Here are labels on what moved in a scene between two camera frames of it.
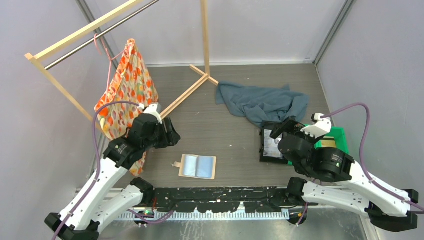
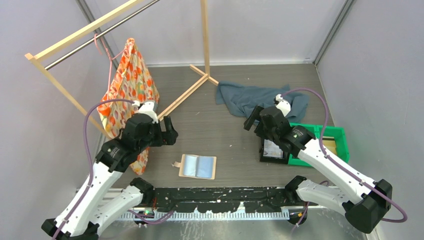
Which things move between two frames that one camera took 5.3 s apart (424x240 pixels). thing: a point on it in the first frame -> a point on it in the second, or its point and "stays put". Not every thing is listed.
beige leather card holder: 197,166 stays put
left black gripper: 172,136 stays put
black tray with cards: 269,151 stays put
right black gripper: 288,125 -> 249,122
